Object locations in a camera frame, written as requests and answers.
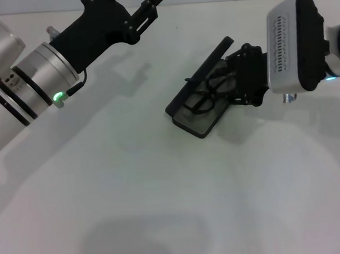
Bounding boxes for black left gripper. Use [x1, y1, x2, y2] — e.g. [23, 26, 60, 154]
[45, 0, 170, 77]

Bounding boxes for left wrist cable with connectors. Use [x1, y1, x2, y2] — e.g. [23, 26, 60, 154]
[46, 23, 90, 110]

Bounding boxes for black frame glasses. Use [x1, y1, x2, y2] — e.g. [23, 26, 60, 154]
[183, 65, 241, 117]

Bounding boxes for right wrist cable with connectors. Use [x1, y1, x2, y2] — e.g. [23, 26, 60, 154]
[282, 92, 298, 104]

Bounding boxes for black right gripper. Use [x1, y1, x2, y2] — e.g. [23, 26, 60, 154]
[180, 41, 272, 113]

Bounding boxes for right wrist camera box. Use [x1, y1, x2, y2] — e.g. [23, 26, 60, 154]
[261, 0, 332, 96]

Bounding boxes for black glasses case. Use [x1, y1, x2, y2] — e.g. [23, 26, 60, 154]
[159, 36, 243, 142]

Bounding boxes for wrist cable with connectors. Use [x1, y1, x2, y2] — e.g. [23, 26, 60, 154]
[46, 23, 90, 110]
[282, 92, 298, 104]

